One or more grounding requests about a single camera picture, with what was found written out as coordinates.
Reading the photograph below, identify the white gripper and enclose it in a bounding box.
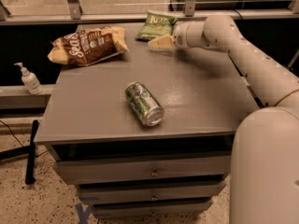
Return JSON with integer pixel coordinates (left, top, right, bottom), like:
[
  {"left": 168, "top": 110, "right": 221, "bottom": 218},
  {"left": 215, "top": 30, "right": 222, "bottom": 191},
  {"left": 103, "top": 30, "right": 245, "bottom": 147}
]
[{"left": 148, "top": 21, "right": 209, "bottom": 50}]

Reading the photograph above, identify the green jalapeno chip bag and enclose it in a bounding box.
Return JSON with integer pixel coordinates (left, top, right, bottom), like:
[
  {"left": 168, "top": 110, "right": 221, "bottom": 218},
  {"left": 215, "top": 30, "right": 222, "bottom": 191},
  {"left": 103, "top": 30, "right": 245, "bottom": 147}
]
[{"left": 135, "top": 11, "right": 178, "bottom": 41}]

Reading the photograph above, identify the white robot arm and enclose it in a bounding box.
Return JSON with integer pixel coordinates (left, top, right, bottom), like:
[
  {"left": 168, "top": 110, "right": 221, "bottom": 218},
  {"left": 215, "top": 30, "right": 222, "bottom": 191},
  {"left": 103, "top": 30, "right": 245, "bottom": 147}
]
[{"left": 149, "top": 14, "right": 299, "bottom": 224}]

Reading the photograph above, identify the green soda can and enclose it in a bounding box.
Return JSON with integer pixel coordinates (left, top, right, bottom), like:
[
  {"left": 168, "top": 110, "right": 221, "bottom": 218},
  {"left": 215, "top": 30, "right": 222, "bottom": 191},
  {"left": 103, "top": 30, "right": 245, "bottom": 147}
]
[{"left": 125, "top": 82, "right": 164, "bottom": 127}]

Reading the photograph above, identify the brown sea salt chip bag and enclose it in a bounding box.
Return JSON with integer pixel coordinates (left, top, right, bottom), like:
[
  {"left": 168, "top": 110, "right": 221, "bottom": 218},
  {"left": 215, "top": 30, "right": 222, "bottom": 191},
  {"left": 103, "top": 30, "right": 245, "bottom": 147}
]
[{"left": 48, "top": 26, "right": 129, "bottom": 66}]

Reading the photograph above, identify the grey metal railing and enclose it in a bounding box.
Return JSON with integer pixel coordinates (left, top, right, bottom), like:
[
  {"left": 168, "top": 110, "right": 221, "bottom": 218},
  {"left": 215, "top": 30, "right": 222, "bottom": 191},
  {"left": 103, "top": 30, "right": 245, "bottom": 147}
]
[{"left": 0, "top": 0, "right": 298, "bottom": 24}]

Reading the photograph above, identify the grey drawer cabinet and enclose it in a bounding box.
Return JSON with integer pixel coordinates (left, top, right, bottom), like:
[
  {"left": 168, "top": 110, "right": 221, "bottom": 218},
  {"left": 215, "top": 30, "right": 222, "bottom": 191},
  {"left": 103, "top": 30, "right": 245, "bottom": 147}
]
[{"left": 36, "top": 23, "right": 257, "bottom": 218}]

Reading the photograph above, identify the white pump bottle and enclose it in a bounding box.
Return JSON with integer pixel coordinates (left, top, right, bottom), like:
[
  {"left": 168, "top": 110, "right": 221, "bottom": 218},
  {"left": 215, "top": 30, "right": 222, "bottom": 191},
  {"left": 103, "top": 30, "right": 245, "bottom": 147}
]
[{"left": 15, "top": 63, "right": 43, "bottom": 95}]

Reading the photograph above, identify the top grey drawer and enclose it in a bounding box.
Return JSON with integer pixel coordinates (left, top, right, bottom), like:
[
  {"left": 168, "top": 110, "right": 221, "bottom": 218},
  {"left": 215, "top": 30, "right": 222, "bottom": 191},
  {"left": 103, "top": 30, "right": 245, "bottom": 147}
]
[{"left": 53, "top": 154, "right": 231, "bottom": 185}]

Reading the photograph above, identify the grey drawer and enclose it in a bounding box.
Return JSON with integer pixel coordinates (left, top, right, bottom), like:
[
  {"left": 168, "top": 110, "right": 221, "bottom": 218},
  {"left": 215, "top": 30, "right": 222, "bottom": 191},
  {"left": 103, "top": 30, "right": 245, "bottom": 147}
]
[
  {"left": 53, "top": 154, "right": 231, "bottom": 185},
  {"left": 92, "top": 197, "right": 212, "bottom": 219},
  {"left": 77, "top": 175, "right": 226, "bottom": 204}
]

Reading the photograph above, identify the middle grey drawer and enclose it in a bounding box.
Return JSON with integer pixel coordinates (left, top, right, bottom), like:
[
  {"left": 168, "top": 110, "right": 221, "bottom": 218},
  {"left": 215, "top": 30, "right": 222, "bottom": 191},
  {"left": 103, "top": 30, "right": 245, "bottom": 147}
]
[{"left": 77, "top": 175, "right": 226, "bottom": 204}]

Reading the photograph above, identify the bottom grey drawer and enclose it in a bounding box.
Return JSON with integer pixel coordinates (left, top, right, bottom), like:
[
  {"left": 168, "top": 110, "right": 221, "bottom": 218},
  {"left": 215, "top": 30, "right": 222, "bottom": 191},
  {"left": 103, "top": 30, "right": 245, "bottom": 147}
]
[{"left": 92, "top": 197, "right": 212, "bottom": 219}]

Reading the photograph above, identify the black stand leg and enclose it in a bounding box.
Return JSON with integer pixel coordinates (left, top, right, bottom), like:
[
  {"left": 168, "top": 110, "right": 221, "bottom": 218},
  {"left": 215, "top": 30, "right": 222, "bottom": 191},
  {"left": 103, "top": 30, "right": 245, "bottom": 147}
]
[{"left": 25, "top": 119, "right": 39, "bottom": 185}]

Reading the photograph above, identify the black cable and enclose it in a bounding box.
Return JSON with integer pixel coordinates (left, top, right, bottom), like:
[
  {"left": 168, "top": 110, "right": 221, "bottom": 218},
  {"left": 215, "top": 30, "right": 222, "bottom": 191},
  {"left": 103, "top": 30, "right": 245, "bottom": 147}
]
[{"left": 0, "top": 119, "right": 26, "bottom": 148}]

